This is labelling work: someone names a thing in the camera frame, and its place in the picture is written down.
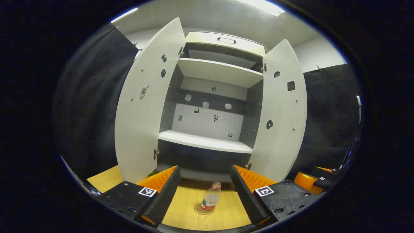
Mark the black backdrop cloth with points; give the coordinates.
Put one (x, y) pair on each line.
(90, 113)

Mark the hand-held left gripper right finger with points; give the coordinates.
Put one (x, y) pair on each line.
(245, 197)

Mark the clear plastic bottle red label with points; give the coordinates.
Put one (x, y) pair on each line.
(211, 199)

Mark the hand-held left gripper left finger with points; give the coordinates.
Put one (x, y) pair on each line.
(166, 197)

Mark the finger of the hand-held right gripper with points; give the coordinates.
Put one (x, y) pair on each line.
(330, 173)
(305, 181)

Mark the round cork coaster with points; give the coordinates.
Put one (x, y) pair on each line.
(198, 210)

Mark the ceiling light strip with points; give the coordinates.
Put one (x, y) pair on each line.
(263, 6)
(124, 14)

